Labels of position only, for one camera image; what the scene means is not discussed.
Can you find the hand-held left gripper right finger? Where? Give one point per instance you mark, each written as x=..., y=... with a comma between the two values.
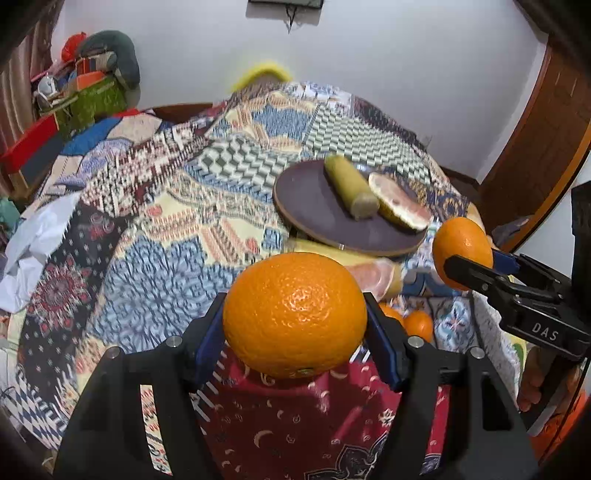
x=385, y=350

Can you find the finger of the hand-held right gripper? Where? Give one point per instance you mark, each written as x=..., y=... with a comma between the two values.
x=505, y=261
x=475, y=274

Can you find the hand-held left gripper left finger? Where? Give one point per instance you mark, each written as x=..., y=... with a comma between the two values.
x=210, y=341

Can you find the small tangerine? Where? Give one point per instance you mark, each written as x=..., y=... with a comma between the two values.
x=392, y=314
x=419, y=325

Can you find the medium orange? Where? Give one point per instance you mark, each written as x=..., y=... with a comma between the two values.
x=461, y=240

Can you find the small pink grapefruit slice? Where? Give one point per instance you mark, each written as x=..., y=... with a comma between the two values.
x=376, y=277

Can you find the large orange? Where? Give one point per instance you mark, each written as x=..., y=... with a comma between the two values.
x=295, y=314

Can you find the large pink grapefruit slice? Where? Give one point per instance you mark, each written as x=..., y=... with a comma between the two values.
x=401, y=203

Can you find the yellow-green sugarcane piece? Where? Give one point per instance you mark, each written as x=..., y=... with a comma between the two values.
x=346, y=184

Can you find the dark purple round plate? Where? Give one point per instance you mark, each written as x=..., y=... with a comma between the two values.
x=314, y=203

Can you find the person's right hand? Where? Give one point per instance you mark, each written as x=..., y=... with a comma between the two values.
x=531, y=383

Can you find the colourful patchwork blanket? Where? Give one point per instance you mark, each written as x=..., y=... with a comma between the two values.
x=161, y=258

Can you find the orange garment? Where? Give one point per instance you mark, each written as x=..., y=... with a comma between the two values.
x=565, y=424

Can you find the brown wooden door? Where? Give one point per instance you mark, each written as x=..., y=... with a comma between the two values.
x=545, y=138

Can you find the white crumpled cloth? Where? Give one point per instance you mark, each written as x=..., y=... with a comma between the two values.
x=37, y=235

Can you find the teal cloth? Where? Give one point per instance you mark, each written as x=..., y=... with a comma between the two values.
x=7, y=212

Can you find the red flat box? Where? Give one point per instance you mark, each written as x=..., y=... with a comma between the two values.
x=32, y=138

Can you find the yellow fuzzy cushion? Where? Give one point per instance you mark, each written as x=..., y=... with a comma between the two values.
x=263, y=71

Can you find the orange striped box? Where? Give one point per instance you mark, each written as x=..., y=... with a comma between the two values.
x=92, y=74

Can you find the white round object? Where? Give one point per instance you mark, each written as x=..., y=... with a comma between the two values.
x=46, y=87

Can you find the grey pillow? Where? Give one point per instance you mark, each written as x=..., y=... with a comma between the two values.
x=120, y=50

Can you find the red bag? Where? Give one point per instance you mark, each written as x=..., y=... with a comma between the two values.
x=71, y=46

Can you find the dark wooden bed frame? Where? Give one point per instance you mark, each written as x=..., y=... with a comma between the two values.
x=180, y=112

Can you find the black wall monitor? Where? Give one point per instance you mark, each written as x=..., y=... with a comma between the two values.
x=286, y=2

